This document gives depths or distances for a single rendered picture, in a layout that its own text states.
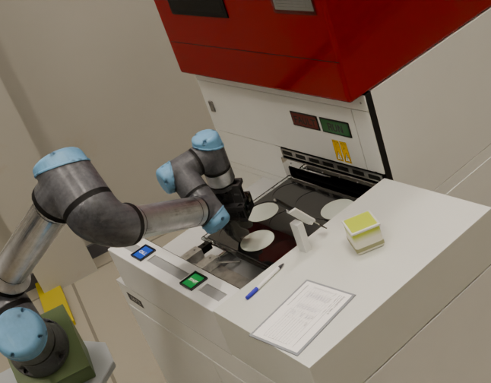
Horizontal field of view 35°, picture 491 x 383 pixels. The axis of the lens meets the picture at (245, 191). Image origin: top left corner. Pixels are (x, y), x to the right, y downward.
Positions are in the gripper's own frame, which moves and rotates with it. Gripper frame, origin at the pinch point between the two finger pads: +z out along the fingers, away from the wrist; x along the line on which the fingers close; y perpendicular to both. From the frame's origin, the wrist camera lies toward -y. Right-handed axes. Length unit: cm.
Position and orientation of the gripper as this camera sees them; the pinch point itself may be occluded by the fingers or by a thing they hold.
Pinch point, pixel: (236, 238)
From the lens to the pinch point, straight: 219.2
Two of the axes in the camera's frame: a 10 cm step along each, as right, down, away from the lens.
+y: 9.2, -0.6, -3.9
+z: 2.9, 7.8, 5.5
